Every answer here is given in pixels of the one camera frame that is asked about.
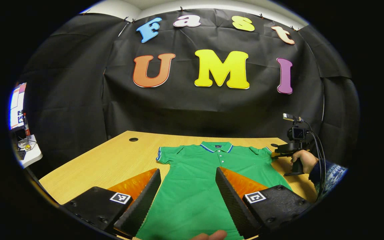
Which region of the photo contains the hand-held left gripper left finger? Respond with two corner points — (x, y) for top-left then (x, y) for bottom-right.
(61, 168), (162, 238)

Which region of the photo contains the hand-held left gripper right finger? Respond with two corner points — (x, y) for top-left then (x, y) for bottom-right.
(215, 167), (313, 239)

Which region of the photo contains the green T-shirt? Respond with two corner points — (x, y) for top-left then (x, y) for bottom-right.
(135, 141), (292, 240)

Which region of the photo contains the black backdrop cloth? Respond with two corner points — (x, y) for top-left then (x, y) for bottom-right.
(17, 7), (361, 180)

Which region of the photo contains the white side table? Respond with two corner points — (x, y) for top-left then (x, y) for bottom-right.
(13, 134), (43, 169)

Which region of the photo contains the computer monitor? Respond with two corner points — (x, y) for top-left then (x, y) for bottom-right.
(9, 82), (27, 131)

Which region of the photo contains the black gripper cable bundle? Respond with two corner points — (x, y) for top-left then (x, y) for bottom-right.
(304, 120), (327, 201)

